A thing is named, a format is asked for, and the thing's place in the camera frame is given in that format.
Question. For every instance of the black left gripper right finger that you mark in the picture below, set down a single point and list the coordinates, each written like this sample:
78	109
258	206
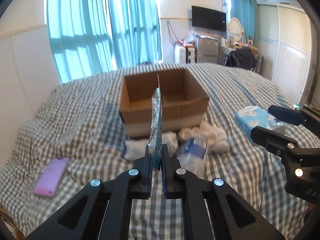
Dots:
212	209

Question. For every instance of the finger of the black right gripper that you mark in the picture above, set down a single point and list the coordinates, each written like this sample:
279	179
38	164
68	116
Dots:
281	145
290	116

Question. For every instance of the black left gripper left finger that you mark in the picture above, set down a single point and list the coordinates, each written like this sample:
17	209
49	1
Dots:
101	210

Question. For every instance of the blue white tissue pack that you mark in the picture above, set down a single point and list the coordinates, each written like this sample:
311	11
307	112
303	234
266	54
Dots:
252	116

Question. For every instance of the clear plastic water bottle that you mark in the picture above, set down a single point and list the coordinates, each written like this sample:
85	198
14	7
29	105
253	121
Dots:
192	155

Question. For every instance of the purple smartphone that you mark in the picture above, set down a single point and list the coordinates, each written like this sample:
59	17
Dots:
51	177

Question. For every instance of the black bag on chair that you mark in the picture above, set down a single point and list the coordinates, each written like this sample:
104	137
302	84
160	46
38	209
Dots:
241	58

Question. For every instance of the white louvred wardrobe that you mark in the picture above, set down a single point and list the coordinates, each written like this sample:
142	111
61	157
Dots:
285	42

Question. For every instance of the grey checked bed quilt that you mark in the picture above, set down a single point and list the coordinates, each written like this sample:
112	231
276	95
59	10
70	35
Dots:
80	121

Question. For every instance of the round white mirror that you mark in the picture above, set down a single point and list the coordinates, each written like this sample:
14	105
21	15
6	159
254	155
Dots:
235	30

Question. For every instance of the small silver fridge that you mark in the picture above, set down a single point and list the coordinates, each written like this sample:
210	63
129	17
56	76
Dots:
206	50

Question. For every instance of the open cardboard box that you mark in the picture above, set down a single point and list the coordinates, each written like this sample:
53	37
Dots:
184	101

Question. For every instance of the white storage box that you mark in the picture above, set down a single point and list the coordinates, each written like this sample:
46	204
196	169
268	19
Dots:
184	54

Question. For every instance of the teal right curtain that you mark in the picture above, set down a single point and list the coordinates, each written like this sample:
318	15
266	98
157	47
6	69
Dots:
246	11

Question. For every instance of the blue window curtain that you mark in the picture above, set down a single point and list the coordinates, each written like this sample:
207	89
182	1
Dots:
89	37

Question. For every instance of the black wall television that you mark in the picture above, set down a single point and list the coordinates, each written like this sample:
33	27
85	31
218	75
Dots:
208	18

